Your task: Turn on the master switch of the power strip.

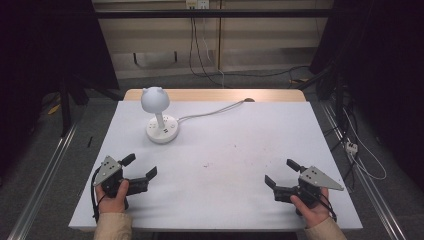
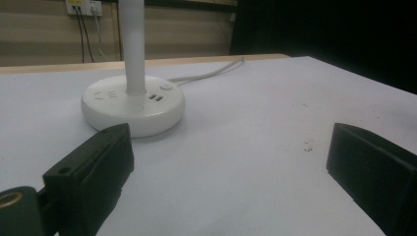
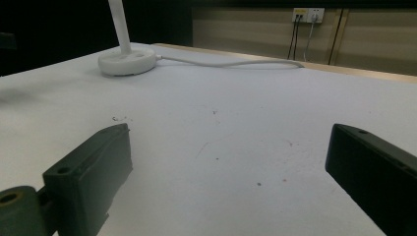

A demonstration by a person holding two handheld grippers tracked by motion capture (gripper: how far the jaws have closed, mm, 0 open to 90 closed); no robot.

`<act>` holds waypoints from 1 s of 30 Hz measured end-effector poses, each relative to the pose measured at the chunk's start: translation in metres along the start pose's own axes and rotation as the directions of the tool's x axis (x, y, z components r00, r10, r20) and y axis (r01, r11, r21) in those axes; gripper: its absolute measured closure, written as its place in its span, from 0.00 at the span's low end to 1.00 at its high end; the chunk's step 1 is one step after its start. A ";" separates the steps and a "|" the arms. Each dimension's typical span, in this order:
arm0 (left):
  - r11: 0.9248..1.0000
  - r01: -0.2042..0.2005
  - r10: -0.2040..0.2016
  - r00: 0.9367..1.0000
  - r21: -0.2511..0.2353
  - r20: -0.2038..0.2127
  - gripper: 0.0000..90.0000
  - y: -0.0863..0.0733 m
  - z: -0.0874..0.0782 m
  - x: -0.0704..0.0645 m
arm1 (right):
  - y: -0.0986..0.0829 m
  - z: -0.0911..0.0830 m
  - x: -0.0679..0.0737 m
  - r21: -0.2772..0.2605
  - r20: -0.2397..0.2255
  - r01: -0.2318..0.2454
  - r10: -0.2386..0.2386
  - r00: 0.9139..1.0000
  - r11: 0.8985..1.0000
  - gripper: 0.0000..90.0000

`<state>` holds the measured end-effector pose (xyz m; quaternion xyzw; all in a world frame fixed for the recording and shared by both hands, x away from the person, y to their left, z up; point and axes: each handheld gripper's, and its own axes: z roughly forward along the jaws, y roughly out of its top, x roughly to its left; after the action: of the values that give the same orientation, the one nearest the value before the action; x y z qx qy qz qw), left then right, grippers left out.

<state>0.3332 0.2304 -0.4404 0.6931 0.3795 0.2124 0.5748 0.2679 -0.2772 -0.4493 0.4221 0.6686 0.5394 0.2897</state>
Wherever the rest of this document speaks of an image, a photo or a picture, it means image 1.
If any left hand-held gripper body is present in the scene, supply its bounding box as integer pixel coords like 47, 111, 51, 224
92, 155, 150, 210

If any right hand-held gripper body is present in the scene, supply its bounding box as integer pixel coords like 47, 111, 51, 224
273, 165, 345, 218

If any person's left hand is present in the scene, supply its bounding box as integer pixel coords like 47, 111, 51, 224
95, 179, 131, 215

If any person's right hand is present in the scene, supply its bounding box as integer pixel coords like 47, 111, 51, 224
289, 187, 332, 230

